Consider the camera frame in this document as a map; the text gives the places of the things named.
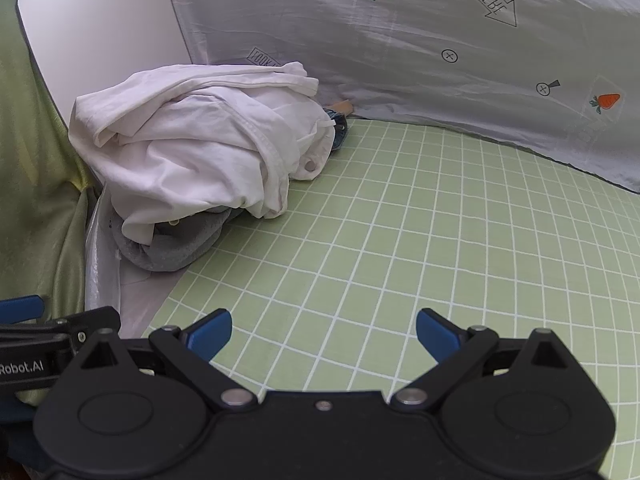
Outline plain green cloth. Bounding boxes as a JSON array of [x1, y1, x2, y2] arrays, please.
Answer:
[[0, 0, 108, 406]]

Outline white shirt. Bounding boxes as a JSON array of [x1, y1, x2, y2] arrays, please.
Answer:
[[68, 61, 336, 245]]

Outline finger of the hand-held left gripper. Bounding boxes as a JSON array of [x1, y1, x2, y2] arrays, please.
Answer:
[[0, 296, 45, 326], [47, 306, 122, 348]]

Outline grey sweatshirt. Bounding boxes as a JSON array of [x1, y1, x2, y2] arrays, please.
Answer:
[[111, 207, 246, 273]]

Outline blue denim jeans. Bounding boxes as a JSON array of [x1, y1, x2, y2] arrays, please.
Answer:
[[322, 107, 349, 153]]

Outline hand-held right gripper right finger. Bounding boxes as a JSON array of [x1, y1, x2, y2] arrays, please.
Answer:
[[390, 309, 576, 411]]

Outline white panel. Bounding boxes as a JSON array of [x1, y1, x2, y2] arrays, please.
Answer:
[[16, 0, 193, 126]]

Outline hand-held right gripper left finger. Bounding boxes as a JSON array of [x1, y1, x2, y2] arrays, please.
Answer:
[[75, 309, 261, 408]]

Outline grey carrot printed sheet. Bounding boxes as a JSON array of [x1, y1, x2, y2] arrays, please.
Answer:
[[159, 0, 640, 193]]

